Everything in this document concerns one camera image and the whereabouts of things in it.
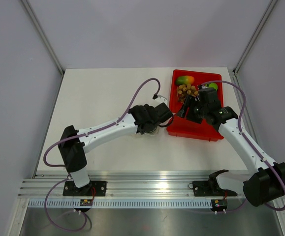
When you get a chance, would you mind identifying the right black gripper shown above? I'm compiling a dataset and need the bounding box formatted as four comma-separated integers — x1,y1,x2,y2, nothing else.
176,95,208,124

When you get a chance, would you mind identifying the clear zip top bag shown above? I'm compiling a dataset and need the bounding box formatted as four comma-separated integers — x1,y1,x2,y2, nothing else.
133,127,160,137

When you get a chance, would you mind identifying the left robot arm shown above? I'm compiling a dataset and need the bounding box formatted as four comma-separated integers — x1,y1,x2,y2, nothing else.
58,95,173,196

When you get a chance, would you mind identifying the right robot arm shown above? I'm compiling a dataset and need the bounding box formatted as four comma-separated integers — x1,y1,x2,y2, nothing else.
176,88,285,210

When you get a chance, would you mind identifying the green round fruit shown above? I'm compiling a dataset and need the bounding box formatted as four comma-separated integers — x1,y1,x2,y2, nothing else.
204,82,218,90

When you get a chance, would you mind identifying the brown longan bunch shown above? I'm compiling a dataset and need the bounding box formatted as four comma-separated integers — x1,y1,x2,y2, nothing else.
177,84,199,103

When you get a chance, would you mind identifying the green orange mango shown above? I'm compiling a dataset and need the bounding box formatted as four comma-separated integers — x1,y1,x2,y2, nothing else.
175,75,194,86

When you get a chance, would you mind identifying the red plastic tray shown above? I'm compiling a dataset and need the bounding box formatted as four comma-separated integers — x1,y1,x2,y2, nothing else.
166,69,223,141

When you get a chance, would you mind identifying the right controller board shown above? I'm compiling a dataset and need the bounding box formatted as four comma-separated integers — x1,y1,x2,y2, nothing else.
211,199,228,212

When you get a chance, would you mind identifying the controller board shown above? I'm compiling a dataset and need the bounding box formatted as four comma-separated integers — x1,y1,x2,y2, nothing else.
211,199,228,212
80,199,93,207

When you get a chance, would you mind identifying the left controller board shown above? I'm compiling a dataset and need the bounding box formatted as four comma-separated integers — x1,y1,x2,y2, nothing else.
80,199,93,207

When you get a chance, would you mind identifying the aluminium rail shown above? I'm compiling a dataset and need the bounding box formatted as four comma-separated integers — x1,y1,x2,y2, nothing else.
18,170,211,199

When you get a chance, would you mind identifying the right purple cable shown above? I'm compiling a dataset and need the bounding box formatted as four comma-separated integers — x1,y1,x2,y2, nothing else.
181,80,285,214

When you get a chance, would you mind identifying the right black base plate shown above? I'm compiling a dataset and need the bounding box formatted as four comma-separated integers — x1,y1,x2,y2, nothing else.
188,180,238,197

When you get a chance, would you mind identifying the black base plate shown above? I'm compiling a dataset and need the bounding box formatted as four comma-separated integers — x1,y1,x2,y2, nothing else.
188,180,238,197
63,181,107,197

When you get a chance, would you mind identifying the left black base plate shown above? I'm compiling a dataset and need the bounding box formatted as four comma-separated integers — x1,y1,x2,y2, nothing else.
63,181,107,197

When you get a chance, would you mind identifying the right frame post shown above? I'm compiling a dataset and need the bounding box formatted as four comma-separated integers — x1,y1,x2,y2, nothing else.
233,0,279,77

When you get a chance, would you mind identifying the frame post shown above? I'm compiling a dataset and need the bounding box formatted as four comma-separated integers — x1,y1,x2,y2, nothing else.
233,0,279,77
19,0,65,78

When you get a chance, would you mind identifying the white slotted cable duct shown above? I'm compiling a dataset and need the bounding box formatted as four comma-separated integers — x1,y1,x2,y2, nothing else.
28,198,212,209

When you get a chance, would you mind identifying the left frame post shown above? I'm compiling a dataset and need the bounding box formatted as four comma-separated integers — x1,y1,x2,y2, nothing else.
19,0,65,78

